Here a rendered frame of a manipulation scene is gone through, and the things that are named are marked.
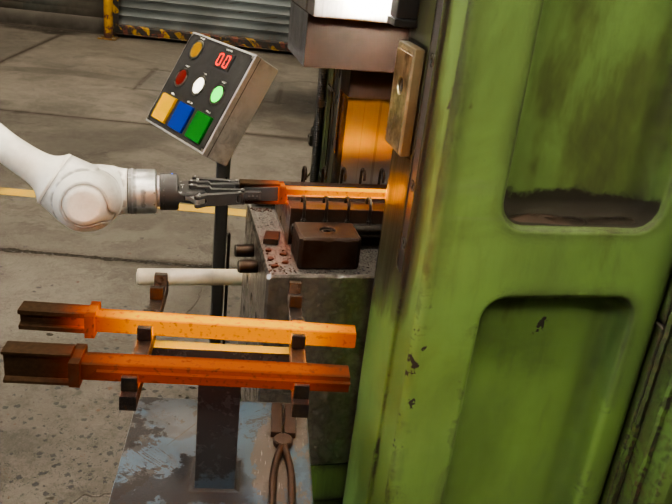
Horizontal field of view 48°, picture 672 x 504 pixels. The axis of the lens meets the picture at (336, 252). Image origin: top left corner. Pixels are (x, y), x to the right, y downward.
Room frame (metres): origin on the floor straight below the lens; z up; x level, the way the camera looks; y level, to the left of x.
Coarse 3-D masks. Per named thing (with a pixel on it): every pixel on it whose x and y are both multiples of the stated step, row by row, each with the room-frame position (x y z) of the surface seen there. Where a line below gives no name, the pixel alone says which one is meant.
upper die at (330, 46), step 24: (312, 24) 1.40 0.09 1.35; (336, 24) 1.41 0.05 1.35; (360, 24) 1.42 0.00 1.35; (384, 24) 1.43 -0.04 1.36; (288, 48) 1.58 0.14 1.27; (312, 48) 1.40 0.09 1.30; (336, 48) 1.41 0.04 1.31; (360, 48) 1.42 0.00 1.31; (384, 48) 1.44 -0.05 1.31; (384, 72) 1.44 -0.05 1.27
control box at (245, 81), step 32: (192, 64) 2.04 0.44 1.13; (224, 64) 1.94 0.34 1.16; (256, 64) 1.88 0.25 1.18; (160, 96) 2.06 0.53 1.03; (192, 96) 1.96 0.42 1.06; (224, 96) 1.87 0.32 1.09; (256, 96) 1.88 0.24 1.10; (160, 128) 1.98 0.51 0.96; (224, 128) 1.83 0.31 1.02; (224, 160) 1.83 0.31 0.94
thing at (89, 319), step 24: (24, 312) 0.88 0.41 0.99; (48, 312) 0.88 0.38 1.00; (72, 312) 0.89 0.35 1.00; (96, 312) 0.90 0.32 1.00; (120, 312) 0.91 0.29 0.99; (144, 312) 0.92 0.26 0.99; (192, 336) 0.90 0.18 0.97; (216, 336) 0.91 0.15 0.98; (240, 336) 0.91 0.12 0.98; (264, 336) 0.91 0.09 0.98; (288, 336) 0.92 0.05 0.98; (312, 336) 0.92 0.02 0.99; (336, 336) 0.92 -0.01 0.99
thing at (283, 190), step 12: (240, 180) 1.45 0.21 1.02; (252, 180) 1.46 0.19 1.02; (264, 180) 1.47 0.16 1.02; (276, 180) 1.48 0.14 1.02; (288, 192) 1.46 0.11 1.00; (300, 192) 1.46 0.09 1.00; (312, 192) 1.47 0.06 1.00; (324, 192) 1.48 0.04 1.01; (336, 192) 1.48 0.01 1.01; (348, 192) 1.49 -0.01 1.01; (360, 192) 1.50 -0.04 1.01; (372, 192) 1.51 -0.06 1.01; (384, 192) 1.51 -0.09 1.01
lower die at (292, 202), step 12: (276, 204) 1.57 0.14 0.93; (288, 204) 1.43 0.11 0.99; (300, 204) 1.43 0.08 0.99; (312, 204) 1.44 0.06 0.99; (324, 204) 1.44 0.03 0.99; (336, 204) 1.45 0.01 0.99; (360, 204) 1.47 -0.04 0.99; (372, 204) 1.48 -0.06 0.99; (384, 204) 1.49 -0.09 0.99; (288, 216) 1.42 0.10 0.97; (300, 216) 1.40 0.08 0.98; (312, 216) 1.41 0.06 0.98; (336, 216) 1.42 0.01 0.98; (360, 216) 1.44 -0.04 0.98; (372, 216) 1.44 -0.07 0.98; (288, 228) 1.41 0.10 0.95; (288, 240) 1.40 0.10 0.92; (372, 240) 1.44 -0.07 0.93
